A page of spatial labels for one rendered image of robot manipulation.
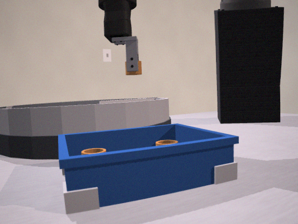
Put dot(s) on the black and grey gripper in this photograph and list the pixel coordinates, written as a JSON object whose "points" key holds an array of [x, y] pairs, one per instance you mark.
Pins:
{"points": [[118, 30]]}

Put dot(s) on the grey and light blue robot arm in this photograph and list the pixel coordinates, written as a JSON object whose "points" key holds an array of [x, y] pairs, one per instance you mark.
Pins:
{"points": [[244, 4]]}

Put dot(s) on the bronze bushing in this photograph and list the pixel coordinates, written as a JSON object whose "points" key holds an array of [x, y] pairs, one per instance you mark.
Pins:
{"points": [[94, 150], [134, 72], [164, 142]]}

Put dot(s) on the blue open crate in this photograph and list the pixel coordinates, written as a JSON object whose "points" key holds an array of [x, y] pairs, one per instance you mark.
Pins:
{"points": [[142, 170]]}

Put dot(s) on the grey round turning table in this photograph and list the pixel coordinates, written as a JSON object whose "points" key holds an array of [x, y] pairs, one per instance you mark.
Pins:
{"points": [[32, 133]]}

